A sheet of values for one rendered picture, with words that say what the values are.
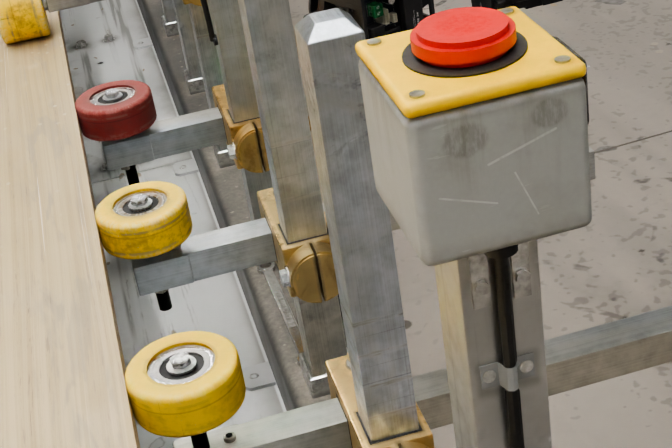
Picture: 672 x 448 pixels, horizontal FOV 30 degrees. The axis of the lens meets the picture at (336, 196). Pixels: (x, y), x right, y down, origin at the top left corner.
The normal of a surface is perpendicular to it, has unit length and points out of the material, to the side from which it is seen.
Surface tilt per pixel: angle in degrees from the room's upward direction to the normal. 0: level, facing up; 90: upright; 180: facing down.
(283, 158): 90
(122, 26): 0
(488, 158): 90
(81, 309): 0
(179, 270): 90
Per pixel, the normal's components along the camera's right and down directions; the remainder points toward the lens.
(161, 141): 0.25, 0.44
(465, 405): -0.96, 0.24
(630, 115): -0.14, -0.87
